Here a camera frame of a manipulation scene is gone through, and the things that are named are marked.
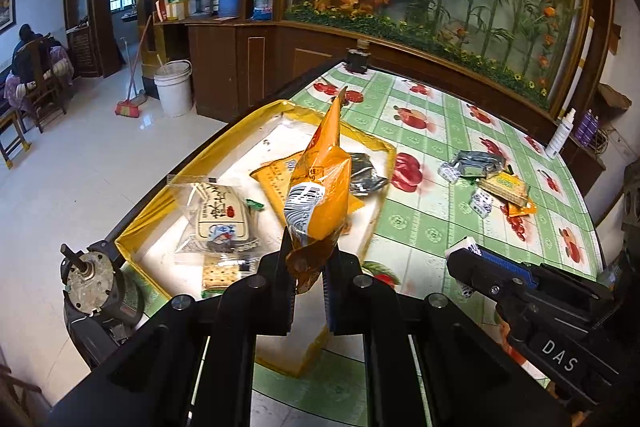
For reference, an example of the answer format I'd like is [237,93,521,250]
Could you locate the framed wall picture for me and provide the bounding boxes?
[0,0,17,34]

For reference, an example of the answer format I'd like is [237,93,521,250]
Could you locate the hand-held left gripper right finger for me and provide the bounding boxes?
[322,234,571,427]

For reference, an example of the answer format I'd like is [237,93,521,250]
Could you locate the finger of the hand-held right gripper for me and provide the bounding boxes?
[446,249,531,313]
[472,246,538,283]

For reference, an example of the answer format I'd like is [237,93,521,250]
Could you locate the yellow-legged stool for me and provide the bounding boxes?
[0,109,28,168]

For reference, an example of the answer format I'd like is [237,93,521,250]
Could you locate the red broom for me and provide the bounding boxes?
[116,14,153,120]

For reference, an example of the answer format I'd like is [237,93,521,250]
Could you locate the grey gear motor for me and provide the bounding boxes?
[60,243,146,343]

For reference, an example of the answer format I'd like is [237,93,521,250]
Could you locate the brown wooden cabinet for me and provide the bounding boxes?
[152,14,608,192]

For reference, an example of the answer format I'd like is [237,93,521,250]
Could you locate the yellow cardboard tray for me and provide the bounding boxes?
[115,99,398,378]

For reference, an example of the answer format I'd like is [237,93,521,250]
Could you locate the clear pastry packet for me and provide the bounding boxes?
[167,179,262,254]

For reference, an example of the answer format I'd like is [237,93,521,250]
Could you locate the green fruit print tablecloth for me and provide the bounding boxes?
[250,62,603,427]

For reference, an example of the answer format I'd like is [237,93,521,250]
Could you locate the brown cardboard piece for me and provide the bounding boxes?
[599,83,632,110]

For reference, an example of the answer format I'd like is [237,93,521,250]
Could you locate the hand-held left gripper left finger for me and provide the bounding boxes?
[45,227,297,427]

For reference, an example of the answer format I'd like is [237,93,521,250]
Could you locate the dark wooden chair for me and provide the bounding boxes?
[0,347,51,427]

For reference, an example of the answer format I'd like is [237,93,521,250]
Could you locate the large orange snack packet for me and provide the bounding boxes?
[249,158,367,220]

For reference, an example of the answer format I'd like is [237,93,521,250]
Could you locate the large silver foil packet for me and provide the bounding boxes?
[346,151,390,196]

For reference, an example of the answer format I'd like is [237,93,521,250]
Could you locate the dark glass jar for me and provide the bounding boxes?
[347,39,371,74]

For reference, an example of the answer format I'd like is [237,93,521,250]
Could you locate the white spray bottle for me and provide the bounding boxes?
[545,108,577,159]

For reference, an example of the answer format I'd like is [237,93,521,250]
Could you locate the pink covered table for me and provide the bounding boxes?
[47,46,76,84]

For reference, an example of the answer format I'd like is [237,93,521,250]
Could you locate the white plastic bucket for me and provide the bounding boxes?
[153,60,193,118]

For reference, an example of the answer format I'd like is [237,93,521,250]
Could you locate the red white box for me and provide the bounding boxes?
[155,0,188,22]

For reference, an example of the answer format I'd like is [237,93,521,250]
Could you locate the small orange snack packet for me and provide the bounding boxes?
[501,198,537,222]

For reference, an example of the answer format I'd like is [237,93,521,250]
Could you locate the orange snack packet bowl logo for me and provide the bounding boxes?
[283,86,354,295]

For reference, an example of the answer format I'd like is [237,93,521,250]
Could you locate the tangled dark cables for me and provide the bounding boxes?
[592,127,614,158]

